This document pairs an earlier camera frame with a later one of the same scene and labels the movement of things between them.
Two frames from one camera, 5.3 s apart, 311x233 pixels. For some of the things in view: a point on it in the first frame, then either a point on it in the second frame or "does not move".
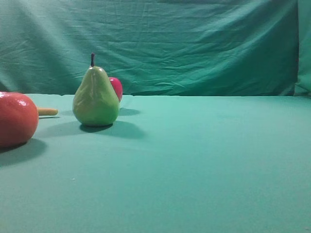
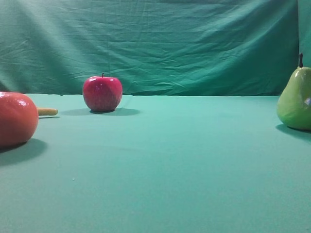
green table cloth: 167,164 does not move
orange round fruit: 19,118 does not move
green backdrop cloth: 158,47 does not move
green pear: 95,104 to 294,104
